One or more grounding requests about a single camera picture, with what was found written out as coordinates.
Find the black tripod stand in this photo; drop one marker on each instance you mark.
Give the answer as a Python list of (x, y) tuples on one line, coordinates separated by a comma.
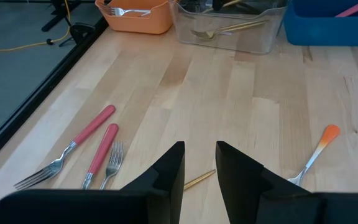
[(56, 21)]

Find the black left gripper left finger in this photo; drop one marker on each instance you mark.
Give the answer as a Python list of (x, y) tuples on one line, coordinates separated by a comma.
[(157, 193)]

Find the clear plastic bin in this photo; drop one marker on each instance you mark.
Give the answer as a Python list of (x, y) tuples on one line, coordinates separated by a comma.
[(253, 43)]

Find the blue plastic bin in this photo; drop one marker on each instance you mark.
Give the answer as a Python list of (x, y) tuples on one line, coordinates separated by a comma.
[(322, 31)]

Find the black frame bracket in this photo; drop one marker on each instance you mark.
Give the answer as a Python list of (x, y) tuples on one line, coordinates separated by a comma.
[(81, 31)]

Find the orange plastic bin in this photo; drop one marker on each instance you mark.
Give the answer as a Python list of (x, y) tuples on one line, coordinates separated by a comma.
[(141, 23)]

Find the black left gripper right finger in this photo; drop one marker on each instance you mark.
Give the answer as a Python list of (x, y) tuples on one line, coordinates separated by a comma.
[(244, 193)]

